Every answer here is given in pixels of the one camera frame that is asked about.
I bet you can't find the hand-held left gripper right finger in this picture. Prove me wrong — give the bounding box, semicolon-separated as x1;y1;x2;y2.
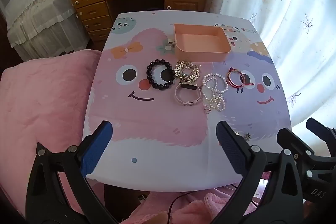
216;120;304;224

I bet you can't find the pink watch band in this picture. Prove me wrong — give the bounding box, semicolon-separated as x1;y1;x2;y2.
175;81;202;107

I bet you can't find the white pearl bracelet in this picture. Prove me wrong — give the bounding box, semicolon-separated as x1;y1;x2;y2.
203;72;229;95

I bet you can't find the pink plastic tray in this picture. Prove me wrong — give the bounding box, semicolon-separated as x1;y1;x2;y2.
174;23;232;62

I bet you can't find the bed with white lace cover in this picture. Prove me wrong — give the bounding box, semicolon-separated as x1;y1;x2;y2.
0;0;90;62

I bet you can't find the white leaf print curtain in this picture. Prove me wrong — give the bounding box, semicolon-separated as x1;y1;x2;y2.
209;0;336;132

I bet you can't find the gold leaf hair comb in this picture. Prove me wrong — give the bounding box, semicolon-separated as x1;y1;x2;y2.
175;61;202;82

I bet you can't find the black bead bracelet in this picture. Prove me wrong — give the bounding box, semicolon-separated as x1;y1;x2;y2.
146;59;175;90

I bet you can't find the black cable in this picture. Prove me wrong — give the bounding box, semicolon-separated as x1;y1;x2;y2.
168;182;238;220

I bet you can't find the white pearl necklace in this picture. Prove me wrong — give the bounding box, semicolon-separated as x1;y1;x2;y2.
202;88;226;112

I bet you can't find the pink fluffy blanket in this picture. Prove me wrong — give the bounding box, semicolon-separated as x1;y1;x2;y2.
0;49;105;224

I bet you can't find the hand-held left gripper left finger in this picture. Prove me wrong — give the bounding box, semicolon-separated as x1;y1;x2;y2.
26;120;113;224

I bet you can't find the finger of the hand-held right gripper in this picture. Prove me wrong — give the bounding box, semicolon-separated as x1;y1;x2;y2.
277;128;315;161
306;117;336;146

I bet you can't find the red string bracelet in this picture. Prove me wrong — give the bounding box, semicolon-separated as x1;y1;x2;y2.
227;67;246;87
239;72;256;87

